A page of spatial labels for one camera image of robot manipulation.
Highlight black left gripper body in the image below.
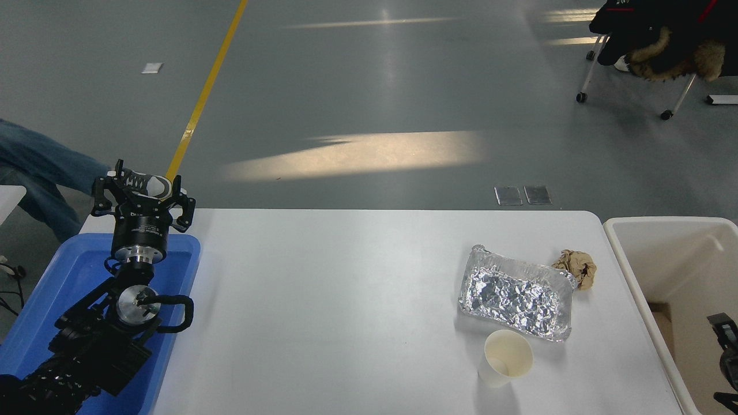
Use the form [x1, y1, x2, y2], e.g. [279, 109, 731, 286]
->
[111, 201, 175, 251]

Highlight white paper cup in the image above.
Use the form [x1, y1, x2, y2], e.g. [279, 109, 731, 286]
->
[477, 329, 534, 388]

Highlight person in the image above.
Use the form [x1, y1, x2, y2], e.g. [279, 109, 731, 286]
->
[0, 118, 188, 243]

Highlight blue plastic tray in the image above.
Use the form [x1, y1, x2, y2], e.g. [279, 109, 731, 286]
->
[0, 233, 201, 415]

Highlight large pale plastic bin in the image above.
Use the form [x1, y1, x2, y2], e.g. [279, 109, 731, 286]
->
[603, 216, 738, 415]

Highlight small white side table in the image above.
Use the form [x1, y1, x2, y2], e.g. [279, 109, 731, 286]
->
[0, 185, 27, 227]

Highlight crumpled tan paper ball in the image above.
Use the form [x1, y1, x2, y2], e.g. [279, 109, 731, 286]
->
[552, 249, 597, 291]

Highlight crinkled foil tray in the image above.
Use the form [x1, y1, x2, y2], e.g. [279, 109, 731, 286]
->
[458, 244, 577, 342]

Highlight wheeled metal chair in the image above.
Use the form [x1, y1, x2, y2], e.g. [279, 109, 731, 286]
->
[575, 32, 698, 120]

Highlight dark coat with fur trim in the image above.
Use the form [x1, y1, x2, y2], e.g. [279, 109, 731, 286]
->
[588, 0, 738, 82]

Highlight black floor cables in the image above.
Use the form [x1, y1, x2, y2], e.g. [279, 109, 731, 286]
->
[0, 256, 27, 318]

